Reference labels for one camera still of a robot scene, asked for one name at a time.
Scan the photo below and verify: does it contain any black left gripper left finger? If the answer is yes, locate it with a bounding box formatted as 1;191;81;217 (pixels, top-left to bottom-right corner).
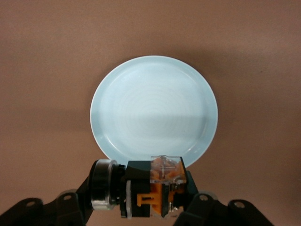
0;168;95;226

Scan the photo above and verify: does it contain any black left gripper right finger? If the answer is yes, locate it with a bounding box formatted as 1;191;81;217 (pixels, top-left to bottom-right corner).
174;171;275;226

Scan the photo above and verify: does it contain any black and orange push-button switch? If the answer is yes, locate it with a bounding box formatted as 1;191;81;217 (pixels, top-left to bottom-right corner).
90;154;199;219

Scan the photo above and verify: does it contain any light blue round plate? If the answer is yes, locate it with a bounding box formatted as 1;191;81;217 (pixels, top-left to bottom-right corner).
90;56;219;169

